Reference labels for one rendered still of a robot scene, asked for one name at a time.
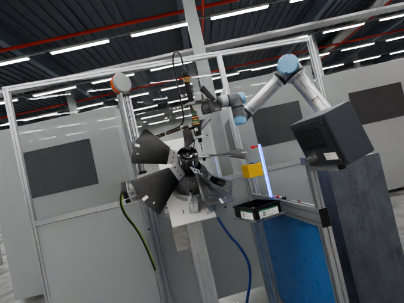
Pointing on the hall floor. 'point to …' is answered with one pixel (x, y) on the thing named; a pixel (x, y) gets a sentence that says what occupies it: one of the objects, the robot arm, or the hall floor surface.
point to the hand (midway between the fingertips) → (187, 104)
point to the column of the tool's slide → (166, 289)
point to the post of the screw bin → (263, 263)
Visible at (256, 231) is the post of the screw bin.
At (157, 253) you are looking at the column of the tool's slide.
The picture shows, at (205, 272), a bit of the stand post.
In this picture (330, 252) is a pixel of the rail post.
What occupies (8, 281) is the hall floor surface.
